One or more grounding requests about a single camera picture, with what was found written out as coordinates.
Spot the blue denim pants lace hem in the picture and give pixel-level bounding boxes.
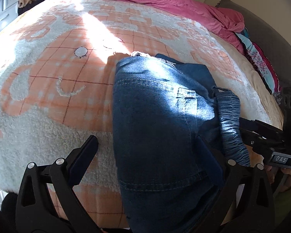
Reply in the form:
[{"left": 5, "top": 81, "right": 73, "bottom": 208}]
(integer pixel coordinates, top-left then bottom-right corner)
[{"left": 112, "top": 54, "right": 250, "bottom": 232}]

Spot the beige bed sheet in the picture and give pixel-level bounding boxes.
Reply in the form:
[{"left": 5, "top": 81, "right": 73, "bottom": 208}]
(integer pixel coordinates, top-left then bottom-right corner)
[{"left": 212, "top": 35, "right": 284, "bottom": 129}]

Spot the person right hand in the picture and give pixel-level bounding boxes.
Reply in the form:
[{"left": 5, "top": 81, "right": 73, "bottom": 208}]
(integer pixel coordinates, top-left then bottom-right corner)
[{"left": 264, "top": 165, "right": 291, "bottom": 192}]

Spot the grey headboard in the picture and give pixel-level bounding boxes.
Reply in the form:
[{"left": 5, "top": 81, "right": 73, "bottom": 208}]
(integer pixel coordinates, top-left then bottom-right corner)
[{"left": 216, "top": 0, "right": 291, "bottom": 87}]

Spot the orange white plush blanket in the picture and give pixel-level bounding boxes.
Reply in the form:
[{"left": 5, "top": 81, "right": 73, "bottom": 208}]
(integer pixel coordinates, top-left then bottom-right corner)
[{"left": 0, "top": 0, "right": 273, "bottom": 228}]

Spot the floral blue pink pillow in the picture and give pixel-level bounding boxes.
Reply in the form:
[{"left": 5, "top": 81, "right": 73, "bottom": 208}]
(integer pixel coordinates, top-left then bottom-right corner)
[{"left": 236, "top": 28, "right": 282, "bottom": 105}]

